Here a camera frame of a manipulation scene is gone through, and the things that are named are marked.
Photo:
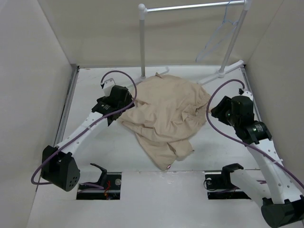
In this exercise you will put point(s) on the light blue wire hanger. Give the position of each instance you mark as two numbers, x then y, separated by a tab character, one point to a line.
221	33

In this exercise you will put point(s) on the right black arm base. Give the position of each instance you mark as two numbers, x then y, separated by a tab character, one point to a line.
217	189

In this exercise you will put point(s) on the beige trousers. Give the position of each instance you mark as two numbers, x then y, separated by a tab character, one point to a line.
169	110

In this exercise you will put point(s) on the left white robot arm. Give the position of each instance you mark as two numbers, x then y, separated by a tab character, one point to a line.
59	166

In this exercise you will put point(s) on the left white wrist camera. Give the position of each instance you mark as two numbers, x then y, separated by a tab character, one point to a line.
107	86

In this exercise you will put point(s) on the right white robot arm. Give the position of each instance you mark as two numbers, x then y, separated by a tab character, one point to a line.
282	203

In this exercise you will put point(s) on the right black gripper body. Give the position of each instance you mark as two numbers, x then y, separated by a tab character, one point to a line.
226	113

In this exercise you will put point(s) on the white clothes rack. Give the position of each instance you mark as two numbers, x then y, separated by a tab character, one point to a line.
225	68

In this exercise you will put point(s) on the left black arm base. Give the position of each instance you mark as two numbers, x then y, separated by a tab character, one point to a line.
109	188

